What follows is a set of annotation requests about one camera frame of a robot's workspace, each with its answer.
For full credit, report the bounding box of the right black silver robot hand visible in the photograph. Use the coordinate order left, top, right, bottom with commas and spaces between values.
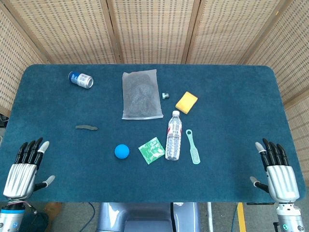
250, 138, 300, 203

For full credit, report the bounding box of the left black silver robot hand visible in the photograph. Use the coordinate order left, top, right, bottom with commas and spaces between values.
2, 137, 56, 200

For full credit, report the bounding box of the dark grey strip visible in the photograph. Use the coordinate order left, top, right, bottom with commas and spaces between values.
75, 124, 99, 131

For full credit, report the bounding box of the orange brown bag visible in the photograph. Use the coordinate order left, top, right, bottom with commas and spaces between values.
44, 202, 62, 232

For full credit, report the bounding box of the black bag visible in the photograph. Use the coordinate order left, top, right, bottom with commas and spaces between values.
20, 211, 50, 232

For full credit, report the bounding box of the mint green brush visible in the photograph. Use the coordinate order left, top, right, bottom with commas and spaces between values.
185, 129, 201, 165

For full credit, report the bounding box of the blue ball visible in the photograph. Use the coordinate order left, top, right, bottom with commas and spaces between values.
114, 144, 130, 160

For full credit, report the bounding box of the clear plastic water bottle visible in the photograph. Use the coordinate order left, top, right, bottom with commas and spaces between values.
165, 110, 183, 161

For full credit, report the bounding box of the blue silver drink can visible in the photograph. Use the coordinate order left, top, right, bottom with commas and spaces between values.
68, 71, 94, 89

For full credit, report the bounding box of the woven bamboo screen panel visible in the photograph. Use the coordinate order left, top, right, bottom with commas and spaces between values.
3, 0, 124, 65
106, 0, 201, 65
182, 0, 289, 65
0, 2, 50, 116
243, 0, 309, 201

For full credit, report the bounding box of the yellow sponge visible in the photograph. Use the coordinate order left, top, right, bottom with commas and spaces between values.
175, 91, 198, 115

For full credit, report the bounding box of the blue felt table cover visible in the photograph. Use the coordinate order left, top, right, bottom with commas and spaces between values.
0, 64, 307, 203

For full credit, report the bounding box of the grey robot torso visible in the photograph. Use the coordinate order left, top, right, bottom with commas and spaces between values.
96, 202, 201, 232

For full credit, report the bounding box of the green sachet packet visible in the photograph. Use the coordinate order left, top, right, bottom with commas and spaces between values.
138, 136, 166, 165

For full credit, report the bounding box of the clear bag of grey filling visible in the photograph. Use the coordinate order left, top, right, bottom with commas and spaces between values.
121, 69, 164, 120

